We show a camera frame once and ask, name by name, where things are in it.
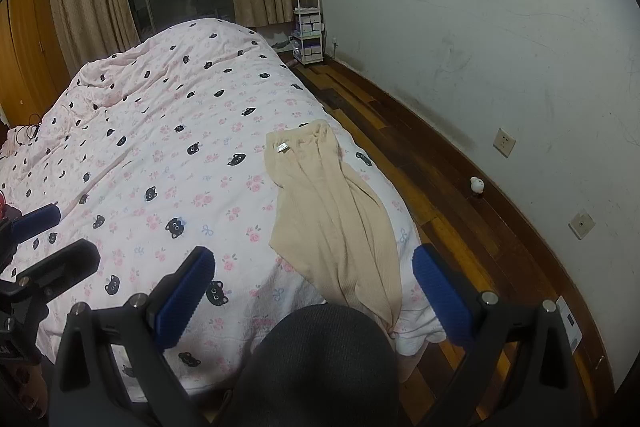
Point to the small white round toy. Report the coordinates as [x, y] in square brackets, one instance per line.
[476, 185]

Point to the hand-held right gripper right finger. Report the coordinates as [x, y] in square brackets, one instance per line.
[442, 302]

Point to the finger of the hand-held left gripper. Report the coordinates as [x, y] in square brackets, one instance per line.
[35, 221]
[60, 264]

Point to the red sports jersey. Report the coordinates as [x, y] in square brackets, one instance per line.
[2, 204]

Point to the pink cat print quilt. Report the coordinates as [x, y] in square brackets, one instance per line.
[200, 132]

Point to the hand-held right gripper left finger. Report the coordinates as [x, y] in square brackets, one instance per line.
[185, 299]

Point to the white paper card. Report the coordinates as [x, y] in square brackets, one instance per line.
[569, 322]

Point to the beige knit pants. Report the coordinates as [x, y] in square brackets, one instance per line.
[325, 227]

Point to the stack of white purple boxes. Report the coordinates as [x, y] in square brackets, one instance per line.
[310, 24]

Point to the orange wooden wardrobe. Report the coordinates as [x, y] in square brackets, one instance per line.
[30, 52]

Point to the person's left hand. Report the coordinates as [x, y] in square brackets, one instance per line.
[35, 384]

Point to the beige wall socket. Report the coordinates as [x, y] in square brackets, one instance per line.
[504, 142]
[581, 224]

